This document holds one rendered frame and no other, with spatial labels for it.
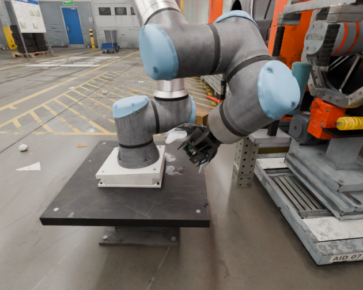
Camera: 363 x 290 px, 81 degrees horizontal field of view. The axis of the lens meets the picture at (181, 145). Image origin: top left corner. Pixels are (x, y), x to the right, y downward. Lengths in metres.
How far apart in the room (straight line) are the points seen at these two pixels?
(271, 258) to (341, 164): 0.65
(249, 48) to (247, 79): 0.06
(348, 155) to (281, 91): 1.09
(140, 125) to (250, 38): 0.55
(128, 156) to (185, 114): 0.29
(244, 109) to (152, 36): 0.19
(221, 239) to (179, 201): 0.37
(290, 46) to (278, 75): 1.14
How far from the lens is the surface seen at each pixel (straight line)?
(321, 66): 0.94
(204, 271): 1.02
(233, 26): 0.44
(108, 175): 0.91
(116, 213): 0.83
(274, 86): 0.37
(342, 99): 1.17
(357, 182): 1.36
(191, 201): 0.84
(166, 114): 0.87
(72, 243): 1.20
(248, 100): 0.39
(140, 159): 0.89
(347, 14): 0.94
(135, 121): 0.85
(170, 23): 0.40
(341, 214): 1.27
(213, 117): 0.45
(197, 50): 0.39
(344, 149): 1.39
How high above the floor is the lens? 0.87
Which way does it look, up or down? 28 degrees down
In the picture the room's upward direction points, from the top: straight up
